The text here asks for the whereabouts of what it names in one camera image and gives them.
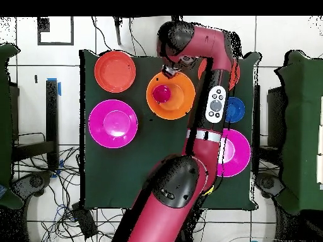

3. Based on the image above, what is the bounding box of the black cable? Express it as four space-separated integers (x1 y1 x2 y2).
91 16 118 57

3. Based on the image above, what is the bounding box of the red shallow bowl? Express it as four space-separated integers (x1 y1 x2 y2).
93 50 137 94
197 58 241 91

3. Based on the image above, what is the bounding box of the blue tape strip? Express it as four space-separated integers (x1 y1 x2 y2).
47 77 62 96

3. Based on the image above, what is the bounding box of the black stand leg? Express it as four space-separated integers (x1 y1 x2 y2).
112 16 122 46

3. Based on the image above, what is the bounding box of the green cloth covered table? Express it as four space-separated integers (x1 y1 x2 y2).
274 49 323 215
0 42 25 210

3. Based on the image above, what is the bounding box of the blue small bowl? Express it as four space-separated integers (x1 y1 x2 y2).
225 96 246 124

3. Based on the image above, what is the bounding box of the dark green tablecloth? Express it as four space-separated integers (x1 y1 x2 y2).
79 49 262 212

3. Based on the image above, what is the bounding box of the tangle of black cables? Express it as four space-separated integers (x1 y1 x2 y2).
12 132 127 242

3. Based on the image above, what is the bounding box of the black frame stand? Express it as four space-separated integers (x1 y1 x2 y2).
11 79 60 172

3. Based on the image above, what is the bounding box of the black pedestal foot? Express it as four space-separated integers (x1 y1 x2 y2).
11 170 54 198
254 172 286 200

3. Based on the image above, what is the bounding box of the yellow plastic cup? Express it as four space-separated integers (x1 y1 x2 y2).
201 185 216 197

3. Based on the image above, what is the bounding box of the crimson plastic cup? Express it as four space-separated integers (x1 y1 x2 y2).
151 84 172 104

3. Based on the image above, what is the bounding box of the orange large bowl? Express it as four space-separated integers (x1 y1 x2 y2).
146 71 196 121

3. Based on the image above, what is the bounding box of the pink large bowl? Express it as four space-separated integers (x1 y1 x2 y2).
216 128 252 178
88 99 139 149

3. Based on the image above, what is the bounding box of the black power box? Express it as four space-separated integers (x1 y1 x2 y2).
71 202 98 239

